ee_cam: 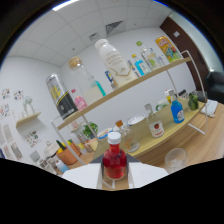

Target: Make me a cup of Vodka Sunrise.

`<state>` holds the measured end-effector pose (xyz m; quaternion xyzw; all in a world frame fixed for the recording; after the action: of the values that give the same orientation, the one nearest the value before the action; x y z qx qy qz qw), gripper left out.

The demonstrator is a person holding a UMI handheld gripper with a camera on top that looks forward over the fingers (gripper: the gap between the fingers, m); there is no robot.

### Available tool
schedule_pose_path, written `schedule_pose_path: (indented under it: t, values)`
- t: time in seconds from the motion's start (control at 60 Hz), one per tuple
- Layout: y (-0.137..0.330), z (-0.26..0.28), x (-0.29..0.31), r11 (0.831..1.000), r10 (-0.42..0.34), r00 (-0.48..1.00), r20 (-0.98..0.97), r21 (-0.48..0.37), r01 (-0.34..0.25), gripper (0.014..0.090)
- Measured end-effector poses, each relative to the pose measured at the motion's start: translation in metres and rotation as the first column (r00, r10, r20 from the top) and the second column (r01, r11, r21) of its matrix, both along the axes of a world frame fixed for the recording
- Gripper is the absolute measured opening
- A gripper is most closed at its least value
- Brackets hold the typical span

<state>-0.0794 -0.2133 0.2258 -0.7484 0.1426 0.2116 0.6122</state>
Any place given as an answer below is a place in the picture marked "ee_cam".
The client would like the blue liquid bottle silver cap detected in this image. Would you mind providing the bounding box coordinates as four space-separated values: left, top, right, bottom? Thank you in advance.
168 89 186 124

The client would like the clear drinking glass with ice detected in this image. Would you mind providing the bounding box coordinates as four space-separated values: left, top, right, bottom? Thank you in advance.
164 147 189 175

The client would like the white notebook on table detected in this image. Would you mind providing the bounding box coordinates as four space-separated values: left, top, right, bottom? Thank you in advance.
199 99 219 118

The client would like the clear bottle red label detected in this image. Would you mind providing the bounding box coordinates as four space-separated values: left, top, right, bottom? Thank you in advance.
143 103 165 139

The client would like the glass jar of limes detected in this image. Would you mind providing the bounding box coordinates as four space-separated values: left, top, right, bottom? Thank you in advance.
187 92 200 111

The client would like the red liquid bottle white cap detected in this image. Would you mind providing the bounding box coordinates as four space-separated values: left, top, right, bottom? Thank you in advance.
102 131 128 181

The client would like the white blue food tub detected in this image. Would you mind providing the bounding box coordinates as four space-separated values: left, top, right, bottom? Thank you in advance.
97 127 114 141

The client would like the pink liquid bottle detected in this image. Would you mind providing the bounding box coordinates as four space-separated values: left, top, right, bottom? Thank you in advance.
70 88 88 112

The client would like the two-tier wooden shelf white frame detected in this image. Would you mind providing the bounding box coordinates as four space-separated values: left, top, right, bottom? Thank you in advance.
49 49 209 168

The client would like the large glass jar cork lid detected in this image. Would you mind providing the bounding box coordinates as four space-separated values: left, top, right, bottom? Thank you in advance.
67 56 104 105

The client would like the teal liquid bottle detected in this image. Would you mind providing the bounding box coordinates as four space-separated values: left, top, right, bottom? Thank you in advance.
94 79 107 98

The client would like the white figurine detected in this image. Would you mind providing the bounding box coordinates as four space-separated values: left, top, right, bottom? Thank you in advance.
22 95 36 116

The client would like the blue gin bottle yellow cap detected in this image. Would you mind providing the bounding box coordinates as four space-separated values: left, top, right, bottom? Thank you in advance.
131 53 150 77

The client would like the small square ceiling vent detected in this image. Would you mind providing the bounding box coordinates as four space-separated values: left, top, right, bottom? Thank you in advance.
88 32 100 42

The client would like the wooden wall shelf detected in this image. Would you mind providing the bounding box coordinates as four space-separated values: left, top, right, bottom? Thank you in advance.
15 111 43 128

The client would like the large white milk bottle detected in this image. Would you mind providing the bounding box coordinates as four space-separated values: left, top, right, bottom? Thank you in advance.
94 38 138 88

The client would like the large ceiling air vent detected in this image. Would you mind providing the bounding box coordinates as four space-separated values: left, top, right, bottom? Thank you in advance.
105 20 124 37

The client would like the green mug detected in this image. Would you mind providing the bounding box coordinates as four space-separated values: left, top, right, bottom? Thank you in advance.
155 99 169 112

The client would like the white kettle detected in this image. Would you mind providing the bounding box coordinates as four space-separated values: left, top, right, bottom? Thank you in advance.
43 140 61 158

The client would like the light blue small bottle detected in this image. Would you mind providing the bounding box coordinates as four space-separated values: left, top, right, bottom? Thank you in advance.
54 159 70 174

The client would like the brown door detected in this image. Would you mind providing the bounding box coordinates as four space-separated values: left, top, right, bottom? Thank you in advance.
159 16 209 93

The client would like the green potted plant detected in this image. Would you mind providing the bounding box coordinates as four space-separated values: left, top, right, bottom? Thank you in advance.
82 121 100 139

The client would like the white bowl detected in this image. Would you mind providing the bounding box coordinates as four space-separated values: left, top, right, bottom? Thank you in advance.
127 113 148 127

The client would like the blue yellow wall poster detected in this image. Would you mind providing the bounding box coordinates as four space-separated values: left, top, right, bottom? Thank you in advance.
105 69 118 90

